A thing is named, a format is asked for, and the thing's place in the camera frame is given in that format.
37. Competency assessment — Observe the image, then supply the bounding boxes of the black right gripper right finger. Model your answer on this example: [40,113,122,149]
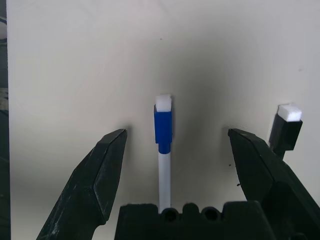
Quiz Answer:
[227,127,320,240]

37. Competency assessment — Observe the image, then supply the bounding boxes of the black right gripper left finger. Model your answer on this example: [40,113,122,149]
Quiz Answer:
[34,128,129,240]

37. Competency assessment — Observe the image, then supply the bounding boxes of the white marker with blue cap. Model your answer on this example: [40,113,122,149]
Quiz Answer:
[152,93,174,210]

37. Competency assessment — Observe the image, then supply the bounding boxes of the white marker with black cap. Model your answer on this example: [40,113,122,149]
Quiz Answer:
[268,102,303,161]

